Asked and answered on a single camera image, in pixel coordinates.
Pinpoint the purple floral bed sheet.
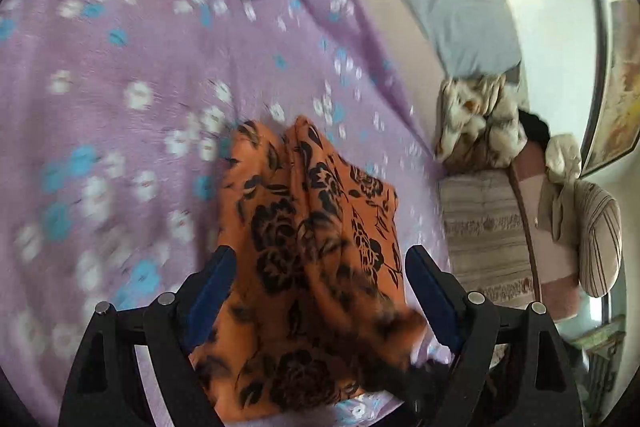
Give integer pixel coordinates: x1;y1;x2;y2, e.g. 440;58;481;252
1;0;449;426

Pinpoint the grey blue pillow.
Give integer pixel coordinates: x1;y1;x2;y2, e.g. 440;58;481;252
402;0;522;83

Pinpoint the orange black floral garment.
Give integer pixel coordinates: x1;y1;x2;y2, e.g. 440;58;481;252
191;118;426;423

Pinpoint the cream brown patterned blanket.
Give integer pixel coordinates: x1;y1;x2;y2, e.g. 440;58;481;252
436;74;527;174

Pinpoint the striped beige cushion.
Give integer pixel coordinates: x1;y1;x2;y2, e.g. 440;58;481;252
574;180;623;298

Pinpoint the framed wall painting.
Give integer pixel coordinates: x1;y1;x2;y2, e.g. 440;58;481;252
582;0;639;176

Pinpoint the striped folded quilt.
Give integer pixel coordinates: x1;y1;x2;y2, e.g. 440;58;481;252
439;170;538;309

